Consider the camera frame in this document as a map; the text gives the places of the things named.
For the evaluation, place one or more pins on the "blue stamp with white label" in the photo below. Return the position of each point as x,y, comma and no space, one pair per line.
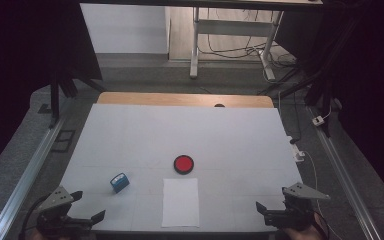
119,182

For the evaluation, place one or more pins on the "white desk frame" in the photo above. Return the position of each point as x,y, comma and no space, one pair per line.
228,27

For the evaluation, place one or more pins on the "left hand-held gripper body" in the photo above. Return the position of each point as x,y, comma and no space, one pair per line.
55,203

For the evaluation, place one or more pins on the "black rectangular floor frame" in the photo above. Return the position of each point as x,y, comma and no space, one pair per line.
63,141

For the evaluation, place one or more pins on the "person's right hand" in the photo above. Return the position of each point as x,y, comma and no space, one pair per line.
305,234

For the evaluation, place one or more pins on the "black curtain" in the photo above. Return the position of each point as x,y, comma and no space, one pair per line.
363,83
23,66

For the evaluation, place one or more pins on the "round red ink pad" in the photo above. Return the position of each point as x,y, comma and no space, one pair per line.
183,164

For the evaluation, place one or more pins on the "aluminium rail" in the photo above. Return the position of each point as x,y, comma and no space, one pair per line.
343,180
23,180

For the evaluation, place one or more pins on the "small dark table grommet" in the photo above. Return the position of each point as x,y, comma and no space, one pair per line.
219,105

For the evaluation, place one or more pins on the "white paper sheet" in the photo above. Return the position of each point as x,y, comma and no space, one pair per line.
180,203

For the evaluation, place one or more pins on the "person's left hand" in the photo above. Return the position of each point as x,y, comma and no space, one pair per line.
33,235

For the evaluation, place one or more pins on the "small white adapter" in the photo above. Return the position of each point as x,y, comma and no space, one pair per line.
318,120

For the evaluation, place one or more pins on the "large white table cover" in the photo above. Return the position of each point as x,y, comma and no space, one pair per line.
186,133

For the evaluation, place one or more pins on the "black metal stand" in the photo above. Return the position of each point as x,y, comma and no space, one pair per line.
58,96
316,86

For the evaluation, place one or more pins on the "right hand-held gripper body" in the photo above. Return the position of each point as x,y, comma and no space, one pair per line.
300,193

